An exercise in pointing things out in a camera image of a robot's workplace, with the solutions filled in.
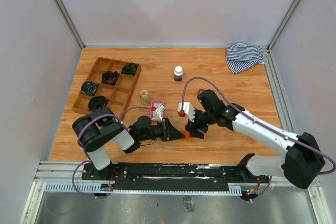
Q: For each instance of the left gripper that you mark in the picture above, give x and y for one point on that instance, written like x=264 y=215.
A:
x=169 y=132

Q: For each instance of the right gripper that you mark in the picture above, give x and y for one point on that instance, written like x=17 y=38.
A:
x=192 y=127

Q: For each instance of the orange pill box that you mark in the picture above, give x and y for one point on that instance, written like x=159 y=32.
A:
x=187 y=136

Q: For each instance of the clear glass pill bottle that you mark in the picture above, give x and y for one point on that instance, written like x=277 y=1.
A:
x=145 y=98

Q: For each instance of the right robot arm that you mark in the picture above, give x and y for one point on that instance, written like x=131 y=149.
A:
x=298 y=158

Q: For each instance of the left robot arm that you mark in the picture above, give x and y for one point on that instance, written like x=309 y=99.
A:
x=96 y=129

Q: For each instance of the pink pill organizer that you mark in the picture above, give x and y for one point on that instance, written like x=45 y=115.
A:
x=154 y=105

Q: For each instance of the brown pill box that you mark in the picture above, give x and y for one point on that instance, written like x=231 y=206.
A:
x=200 y=91

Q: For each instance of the white cap pill bottle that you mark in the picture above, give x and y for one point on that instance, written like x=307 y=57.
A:
x=178 y=73

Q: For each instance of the wooden compartment tray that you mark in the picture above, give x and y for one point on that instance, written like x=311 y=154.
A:
x=109 y=84

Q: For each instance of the striped blue cloth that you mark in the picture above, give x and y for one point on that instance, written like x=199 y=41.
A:
x=241 y=57

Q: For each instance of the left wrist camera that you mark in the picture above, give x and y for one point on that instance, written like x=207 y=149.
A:
x=158 y=113

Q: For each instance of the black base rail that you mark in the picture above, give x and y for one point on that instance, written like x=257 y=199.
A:
x=170 y=176

